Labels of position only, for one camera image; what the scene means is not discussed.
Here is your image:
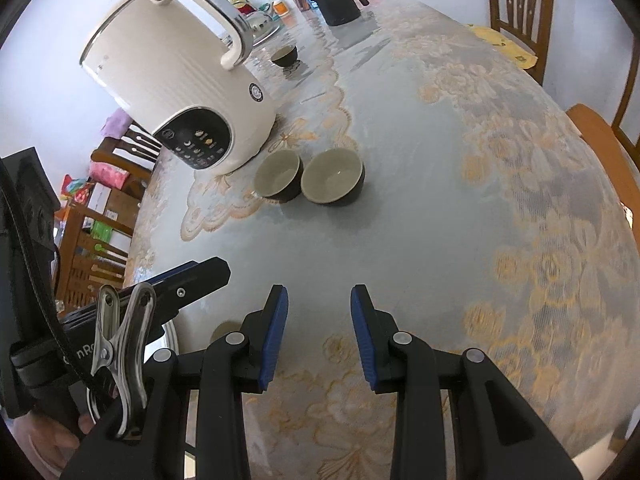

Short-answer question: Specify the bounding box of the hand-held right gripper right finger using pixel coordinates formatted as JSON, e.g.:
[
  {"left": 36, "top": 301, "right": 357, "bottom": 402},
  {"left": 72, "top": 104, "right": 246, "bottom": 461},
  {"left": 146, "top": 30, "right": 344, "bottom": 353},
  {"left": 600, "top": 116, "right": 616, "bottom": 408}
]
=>
[{"left": 350, "top": 284, "right": 576, "bottom": 480}]

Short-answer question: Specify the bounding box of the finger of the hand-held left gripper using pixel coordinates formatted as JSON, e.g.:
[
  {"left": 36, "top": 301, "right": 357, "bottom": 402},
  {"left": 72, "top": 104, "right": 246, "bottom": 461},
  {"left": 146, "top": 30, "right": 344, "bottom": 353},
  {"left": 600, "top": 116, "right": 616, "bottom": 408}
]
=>
[
  {"left": 60, "top": 256, "right": 232, "bottom": 333},
  {"left": 117, "top": 260, "right": 201, "bottom": 292}
]

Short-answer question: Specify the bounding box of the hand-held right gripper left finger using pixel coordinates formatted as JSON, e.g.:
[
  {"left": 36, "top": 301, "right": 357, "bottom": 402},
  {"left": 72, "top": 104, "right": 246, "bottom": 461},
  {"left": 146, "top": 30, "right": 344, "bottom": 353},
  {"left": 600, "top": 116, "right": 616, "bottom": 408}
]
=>
[{"left": 60, "top": 284, "right": 290, "bottom": 480}]

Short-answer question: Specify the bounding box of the white plate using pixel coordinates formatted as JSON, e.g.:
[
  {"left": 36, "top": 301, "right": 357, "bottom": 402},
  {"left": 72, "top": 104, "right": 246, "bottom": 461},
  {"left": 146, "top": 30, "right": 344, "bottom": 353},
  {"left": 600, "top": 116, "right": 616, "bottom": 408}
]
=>
[{"left": 161, "top": 319, "right": 182, "bottom": 361}]

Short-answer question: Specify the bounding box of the dark bowl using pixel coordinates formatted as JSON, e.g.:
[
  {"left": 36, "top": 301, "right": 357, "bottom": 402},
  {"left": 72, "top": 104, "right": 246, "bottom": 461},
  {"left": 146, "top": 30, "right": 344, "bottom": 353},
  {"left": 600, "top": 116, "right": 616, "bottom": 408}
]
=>
[
  {"left": 254, "top": 150, "right": 304, "bottom": 204},
  {"left": 300, "top": 148, "right": 366, "bottom": 207},
  {"left": 270, "top": 45, "right": 299, "bottom": 69}
]

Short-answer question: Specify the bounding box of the person's left hand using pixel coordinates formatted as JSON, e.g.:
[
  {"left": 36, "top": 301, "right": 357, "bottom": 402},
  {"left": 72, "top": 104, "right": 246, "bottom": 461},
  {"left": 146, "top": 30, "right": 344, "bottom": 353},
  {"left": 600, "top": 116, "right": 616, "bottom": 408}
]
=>
[{"left": 10, "top": 410, "right": 97, "bottom": 476}]

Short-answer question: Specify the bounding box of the metal spring clip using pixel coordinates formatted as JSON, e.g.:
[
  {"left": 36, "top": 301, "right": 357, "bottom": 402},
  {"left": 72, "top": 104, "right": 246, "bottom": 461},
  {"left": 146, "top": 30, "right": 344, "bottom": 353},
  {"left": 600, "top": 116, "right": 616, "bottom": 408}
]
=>
[{"left": 89, "top": 281, "right": 157, "bottom": 441}]

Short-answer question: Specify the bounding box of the wooden shelf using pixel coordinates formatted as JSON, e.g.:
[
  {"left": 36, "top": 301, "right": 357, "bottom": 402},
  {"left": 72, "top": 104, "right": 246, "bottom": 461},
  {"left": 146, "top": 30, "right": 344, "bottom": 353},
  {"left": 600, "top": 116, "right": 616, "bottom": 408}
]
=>
[{"left": 55, "top": 205, "right": 136, "bottom": 311}]

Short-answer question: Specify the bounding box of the pink package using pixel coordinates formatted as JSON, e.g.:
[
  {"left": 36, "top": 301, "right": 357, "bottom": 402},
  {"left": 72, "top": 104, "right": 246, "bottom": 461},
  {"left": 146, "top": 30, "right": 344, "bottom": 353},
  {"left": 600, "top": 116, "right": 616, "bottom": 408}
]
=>
[{"left": 90, "top": 160, "right": 130, "bottom": 188}]

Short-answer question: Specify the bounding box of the wooden chair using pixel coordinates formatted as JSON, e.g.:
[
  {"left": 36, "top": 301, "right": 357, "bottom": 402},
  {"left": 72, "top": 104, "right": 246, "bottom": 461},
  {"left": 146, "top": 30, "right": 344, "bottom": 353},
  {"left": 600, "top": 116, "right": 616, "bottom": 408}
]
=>
[
  {"left": 486, "top": 0, "right": 562, "bottom": 86},
  {"left": 91, "top": 122, "right": 162, "bottom": 186},
  {"left": 565, "top": 55, "right": 640, "bottom": 261}
]

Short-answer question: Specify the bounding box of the purple cloth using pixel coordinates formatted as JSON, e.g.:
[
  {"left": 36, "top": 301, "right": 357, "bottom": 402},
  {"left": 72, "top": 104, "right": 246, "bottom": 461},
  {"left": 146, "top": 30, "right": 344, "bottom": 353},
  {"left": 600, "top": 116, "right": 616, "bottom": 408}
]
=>
[{"left": 102, "top": 109, "right": 132, "bottom": 138}]

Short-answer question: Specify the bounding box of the lace patterned tablecloth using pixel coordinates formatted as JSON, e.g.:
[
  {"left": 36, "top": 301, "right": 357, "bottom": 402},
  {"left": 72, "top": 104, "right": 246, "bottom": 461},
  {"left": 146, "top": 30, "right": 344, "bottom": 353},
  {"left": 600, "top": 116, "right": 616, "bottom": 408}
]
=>
[{"left": 125, "top": 0, "right": 640, "bottom": 480}]

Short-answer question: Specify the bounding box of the cream soy milk maker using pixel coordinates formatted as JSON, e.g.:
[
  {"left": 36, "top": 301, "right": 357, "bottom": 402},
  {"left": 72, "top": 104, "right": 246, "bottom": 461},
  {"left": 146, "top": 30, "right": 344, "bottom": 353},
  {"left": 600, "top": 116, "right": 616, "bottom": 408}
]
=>
[{"left": 79, "top": 0, "right": 277, "bottom": 173}]

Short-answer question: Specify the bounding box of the black pitcher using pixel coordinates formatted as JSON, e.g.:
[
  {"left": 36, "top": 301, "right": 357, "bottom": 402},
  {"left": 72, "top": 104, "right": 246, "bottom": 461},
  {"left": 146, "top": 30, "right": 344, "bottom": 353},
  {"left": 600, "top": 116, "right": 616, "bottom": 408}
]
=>
[{"left": 312, "top": 0, "right": 371, "bottom": 27}]

